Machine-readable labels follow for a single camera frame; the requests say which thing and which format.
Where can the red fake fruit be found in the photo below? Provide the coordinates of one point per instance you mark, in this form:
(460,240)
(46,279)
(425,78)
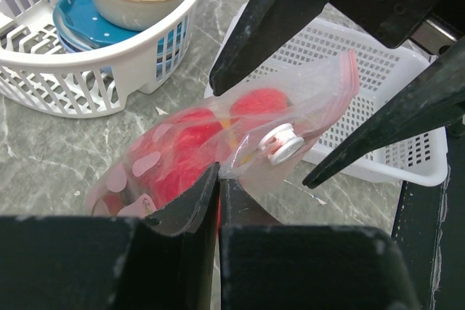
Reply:
(169,158)

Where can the white rectangular perforated tray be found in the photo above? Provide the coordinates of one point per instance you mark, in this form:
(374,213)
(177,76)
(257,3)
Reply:
(420,159)

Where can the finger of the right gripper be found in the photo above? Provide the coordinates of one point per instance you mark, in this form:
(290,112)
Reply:
(262,28)
(433,99)

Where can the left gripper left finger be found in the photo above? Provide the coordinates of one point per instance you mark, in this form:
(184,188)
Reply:
(163,261)

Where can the blue dotted plate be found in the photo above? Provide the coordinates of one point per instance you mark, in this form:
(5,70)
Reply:
(81,18)

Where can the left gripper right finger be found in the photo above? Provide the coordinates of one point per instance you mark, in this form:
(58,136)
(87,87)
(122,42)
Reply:
(265,264)

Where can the clear zip top bag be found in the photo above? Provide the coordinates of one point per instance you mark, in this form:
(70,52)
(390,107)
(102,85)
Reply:
(257,132)

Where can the white oval dish basket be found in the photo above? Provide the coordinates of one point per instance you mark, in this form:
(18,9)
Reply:
(38,72)

